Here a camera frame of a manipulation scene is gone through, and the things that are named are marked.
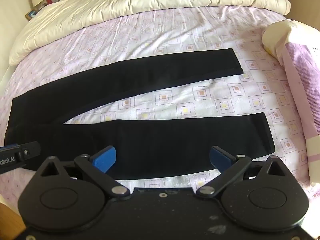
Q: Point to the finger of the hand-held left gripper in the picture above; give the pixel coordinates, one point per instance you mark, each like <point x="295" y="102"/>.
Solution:
<point x="28" y="151"/>

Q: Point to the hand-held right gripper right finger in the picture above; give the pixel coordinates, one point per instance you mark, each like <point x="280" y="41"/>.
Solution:
<point x="221" y="158"/>

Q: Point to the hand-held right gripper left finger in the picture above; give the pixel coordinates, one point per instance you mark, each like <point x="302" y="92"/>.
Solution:
<point x="103" y="158"/>

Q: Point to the black pants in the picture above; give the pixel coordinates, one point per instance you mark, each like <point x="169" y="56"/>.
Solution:
<point x="140" y="135"/>

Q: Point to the wooden board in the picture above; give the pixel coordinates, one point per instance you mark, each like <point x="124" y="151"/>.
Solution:
<point x="8" y="220"/>

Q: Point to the purple striped pillow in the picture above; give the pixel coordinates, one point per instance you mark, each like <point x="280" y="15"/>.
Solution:
<point x="300" y="75"/>

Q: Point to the small blue box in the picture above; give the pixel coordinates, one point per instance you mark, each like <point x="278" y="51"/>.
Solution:
<point x="31" y="14"/>

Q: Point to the cream duvet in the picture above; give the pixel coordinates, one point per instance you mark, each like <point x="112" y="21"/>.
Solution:
<point x="125" y="2"/>

